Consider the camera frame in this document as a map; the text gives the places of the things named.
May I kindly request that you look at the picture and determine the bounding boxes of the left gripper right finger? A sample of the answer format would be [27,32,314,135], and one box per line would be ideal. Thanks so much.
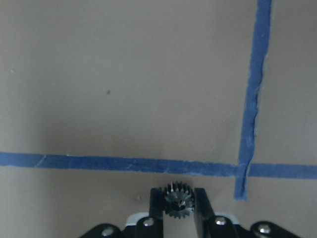
[194,188,298,238]

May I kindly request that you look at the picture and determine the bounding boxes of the small black bearing gear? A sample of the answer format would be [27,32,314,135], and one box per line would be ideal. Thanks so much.
[163,181,195,219]

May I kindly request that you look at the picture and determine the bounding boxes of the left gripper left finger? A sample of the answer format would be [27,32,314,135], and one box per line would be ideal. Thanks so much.
[81,188,163,238]

